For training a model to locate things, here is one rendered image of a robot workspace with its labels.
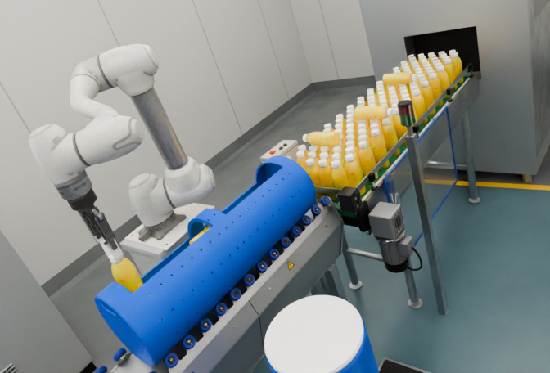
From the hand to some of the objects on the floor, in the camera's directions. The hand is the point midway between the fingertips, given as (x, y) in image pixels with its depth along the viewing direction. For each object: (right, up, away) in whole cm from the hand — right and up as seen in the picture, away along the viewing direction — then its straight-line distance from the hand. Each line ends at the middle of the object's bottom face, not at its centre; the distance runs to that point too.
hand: (110, 247), depth 129 cm
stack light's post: (+144, -55, +101) cm, 185 cm away
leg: (+96, -76, +93) cm, 154 cm away
